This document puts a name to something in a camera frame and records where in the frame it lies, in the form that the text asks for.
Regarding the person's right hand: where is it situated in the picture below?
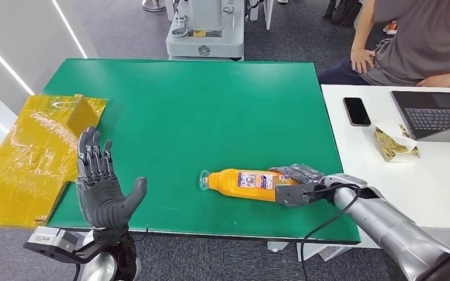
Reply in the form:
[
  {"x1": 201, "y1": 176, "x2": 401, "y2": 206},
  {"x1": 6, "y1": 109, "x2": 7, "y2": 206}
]
[{"x1": 350, "y1": 47, "x2": 376, "y2": 74}]

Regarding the person's left hand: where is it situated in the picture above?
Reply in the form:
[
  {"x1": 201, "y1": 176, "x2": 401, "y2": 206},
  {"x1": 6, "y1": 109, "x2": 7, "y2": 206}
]
[{"x1": 417, "y1": 74, "x2": 449, "y2": 88}]

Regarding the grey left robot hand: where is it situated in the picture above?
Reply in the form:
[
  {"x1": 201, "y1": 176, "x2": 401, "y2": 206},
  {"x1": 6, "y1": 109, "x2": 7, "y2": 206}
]
[{"x1": 75, "y1": 126, "x2": 148, "y2": 230}]

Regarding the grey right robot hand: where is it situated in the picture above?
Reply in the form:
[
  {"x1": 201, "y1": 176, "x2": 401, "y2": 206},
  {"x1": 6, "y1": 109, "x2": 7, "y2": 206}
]
[{"x1": 268, "y1": 163, "x2": 327, "y2": 186}]

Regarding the orange plastic bottle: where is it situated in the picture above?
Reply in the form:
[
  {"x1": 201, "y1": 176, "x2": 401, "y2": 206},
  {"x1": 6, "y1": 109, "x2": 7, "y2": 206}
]
[{"x1": 199, "y1": 169, "x2": 299, "y2": 203}]

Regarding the grey open laptop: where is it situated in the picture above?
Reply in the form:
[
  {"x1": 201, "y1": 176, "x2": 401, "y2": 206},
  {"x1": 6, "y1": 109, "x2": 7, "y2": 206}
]
[{"x1": 390, "y1": 90, "x2": 450, "y2": 143}]

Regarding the person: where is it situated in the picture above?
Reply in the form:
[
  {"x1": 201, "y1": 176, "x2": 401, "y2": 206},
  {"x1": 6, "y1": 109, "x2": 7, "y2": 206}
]
[{"x1": 318, "y1": 0, "x2": 450, "y2": 88}]

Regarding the black smartphone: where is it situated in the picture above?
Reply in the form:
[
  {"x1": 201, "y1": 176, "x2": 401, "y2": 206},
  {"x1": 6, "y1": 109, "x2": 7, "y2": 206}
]
[{"x1": 343, "y1": 97, "x2": 372, "y2": 128}]

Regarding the white desk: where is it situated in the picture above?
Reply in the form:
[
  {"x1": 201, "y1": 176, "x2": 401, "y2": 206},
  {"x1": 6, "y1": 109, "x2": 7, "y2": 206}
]
[{"x1": 296, "y1": 84, "x2": 450, "y2": 261}]

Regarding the gold foil snack wrapper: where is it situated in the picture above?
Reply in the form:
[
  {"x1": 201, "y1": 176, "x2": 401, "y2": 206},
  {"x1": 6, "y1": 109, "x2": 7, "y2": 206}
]
[{"x1": 373, "y1": 121, "x2": 421, "y2": 163}]

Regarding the yellow tape-wrapped cardboard box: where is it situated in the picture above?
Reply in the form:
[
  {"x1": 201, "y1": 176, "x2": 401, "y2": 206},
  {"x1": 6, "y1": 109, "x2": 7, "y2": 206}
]
[{"x1": 0, "y1": 94, "x2": 108, "y2": 229}]

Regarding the white panel leg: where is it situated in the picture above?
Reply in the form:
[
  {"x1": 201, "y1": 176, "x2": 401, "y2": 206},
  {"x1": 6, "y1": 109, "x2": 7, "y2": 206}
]
[{"x1": 262, "y1": 0, "x2": 275, "y2": 31}]

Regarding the grey machine stand with column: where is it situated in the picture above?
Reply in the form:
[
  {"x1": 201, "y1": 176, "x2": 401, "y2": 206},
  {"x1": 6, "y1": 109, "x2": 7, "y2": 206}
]
[{"x1": 165, "y1": 0, "x2": 246, "y2": 61}]

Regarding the chrome chair base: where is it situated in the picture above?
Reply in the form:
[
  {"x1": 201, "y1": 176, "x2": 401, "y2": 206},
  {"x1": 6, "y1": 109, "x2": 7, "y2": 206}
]
[{"x1": 142, "y1": 0, "x2": 167, "y2": 12}]

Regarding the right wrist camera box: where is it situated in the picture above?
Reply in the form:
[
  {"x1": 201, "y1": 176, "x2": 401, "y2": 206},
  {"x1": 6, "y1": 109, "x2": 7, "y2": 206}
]
[{"x1": 274, "y1": 183, "x2": 316, "y2": 208}]

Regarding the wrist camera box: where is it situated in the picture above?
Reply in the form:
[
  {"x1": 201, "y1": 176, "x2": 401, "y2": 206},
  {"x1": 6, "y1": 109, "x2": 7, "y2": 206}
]
[
  {"x1": 23, "y1": 227, "x2": 94, "y2": 265},
  {"x1": 274, "y1": 183, "x2": 316, "y2": 208}
]

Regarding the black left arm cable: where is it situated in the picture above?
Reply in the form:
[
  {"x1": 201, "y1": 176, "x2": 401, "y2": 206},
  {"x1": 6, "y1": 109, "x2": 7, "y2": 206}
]
[{"x1": 132, "y1": 226, "x2": 151, "y2": 244}]

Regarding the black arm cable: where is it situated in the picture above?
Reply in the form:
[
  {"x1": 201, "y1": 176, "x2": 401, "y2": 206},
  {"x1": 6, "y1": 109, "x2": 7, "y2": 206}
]
[
  {"x1": 299, "y1": 183, "x2": 362, "y2": 281},
  {"x1": 132, "y1": 226, "x2": 151, "y2": 244}
]

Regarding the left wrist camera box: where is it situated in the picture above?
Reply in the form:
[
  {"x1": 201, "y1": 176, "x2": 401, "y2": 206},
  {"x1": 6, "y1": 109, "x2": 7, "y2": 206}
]
[{"x1": 23, "y1": 227, "x2": 94, "y2": 265}]

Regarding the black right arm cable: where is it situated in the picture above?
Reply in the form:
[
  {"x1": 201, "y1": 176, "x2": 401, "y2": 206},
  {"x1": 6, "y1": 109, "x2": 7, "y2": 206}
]
[{"x1": 299, "y1": 183, "x2": 362, "y2": 281}]

